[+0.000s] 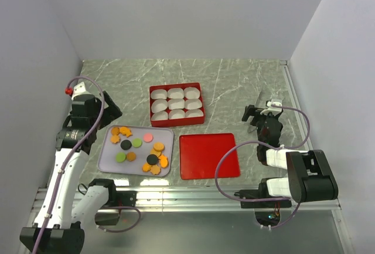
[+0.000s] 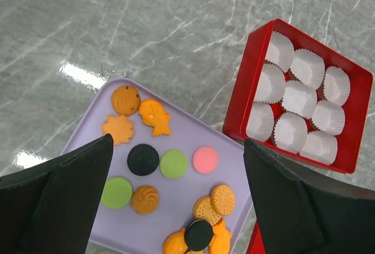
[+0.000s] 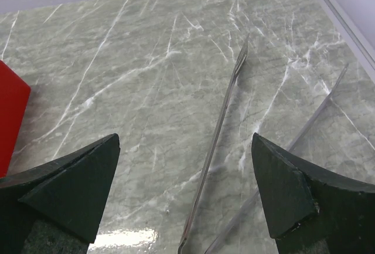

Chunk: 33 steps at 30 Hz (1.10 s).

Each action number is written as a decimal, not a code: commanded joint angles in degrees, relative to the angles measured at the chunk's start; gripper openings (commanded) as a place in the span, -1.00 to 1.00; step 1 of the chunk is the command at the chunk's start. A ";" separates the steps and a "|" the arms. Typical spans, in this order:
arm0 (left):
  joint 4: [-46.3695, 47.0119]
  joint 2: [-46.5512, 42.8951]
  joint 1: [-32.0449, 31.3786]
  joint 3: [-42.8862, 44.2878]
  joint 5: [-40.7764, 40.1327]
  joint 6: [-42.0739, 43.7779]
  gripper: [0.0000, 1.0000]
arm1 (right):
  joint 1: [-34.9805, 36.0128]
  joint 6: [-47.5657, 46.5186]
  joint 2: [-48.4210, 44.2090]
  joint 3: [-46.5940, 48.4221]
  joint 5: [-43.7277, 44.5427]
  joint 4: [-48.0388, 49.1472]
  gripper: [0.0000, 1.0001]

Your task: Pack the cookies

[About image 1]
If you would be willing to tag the black sandwich cookie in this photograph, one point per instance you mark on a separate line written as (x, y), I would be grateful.
(152, 159)
(126, 145)

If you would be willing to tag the lavender plastic tray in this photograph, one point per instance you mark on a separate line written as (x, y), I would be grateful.
(107, 162)

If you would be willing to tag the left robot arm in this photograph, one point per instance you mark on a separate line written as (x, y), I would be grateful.
(59, 225)

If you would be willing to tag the orange leaf cookie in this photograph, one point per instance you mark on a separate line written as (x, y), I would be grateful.
(115, 139)
(155, 169)

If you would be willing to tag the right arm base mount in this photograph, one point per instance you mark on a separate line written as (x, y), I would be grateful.
(256, 194)

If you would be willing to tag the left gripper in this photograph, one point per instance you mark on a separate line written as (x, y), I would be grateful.
(112, 112)

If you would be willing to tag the orange round sandwich cookie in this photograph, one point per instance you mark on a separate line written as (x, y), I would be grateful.
(159, 146)

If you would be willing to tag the orange fish cookie bottom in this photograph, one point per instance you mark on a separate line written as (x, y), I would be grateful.
(146, 167)

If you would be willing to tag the orange fish cookie top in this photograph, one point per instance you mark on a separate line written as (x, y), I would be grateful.
(125, 131)

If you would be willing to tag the orange fish cookie right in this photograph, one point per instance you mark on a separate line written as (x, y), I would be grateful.
(163, 161)

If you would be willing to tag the brown round cookie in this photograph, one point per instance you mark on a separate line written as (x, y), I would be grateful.
(131, 156)

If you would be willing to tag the orange leaf cookie bottom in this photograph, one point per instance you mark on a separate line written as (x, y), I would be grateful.
(155, 169)

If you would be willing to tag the orange fish cookie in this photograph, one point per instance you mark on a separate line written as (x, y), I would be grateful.
(163, 161)
(125, 131)
(146, 167)

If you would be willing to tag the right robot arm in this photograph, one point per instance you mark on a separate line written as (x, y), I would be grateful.
(309, 177)

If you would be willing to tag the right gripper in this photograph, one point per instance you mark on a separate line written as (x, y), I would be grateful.
(258, 113)

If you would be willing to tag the pink sandwich cookie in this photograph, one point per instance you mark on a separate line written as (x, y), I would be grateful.
(148, 137)

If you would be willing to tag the orange leaf cookie top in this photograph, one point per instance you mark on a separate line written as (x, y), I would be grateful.
(115, 139)

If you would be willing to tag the green sandwich cookie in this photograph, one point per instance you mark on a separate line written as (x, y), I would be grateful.
(137, 142)
(120, 157)

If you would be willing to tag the aluminium rail right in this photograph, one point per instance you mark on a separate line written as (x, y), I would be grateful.
(302, 124)

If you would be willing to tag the orange round cookie hidden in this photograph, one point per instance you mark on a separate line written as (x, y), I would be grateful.
(155, 152)

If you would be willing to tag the red cookie box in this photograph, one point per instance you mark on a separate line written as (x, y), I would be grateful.
(173, 105)

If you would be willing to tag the metal tongs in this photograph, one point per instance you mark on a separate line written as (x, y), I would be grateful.
(261, 113)

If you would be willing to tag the red box lid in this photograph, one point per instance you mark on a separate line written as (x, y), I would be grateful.
(201, 153)

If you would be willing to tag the chocolate chip cookie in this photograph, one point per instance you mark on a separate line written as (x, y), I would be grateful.
(115, 131)

